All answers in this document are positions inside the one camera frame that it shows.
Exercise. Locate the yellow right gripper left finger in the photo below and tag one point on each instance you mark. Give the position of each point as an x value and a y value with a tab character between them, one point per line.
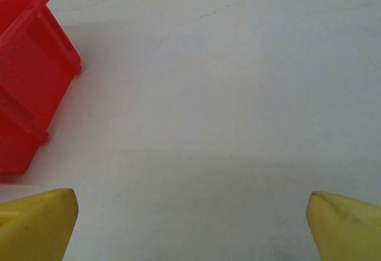
35	228

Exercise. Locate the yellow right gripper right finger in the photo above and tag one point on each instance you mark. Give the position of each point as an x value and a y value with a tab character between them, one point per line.
348	231

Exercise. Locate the red three-compartment container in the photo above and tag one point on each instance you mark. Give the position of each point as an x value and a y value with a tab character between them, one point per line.
32	79

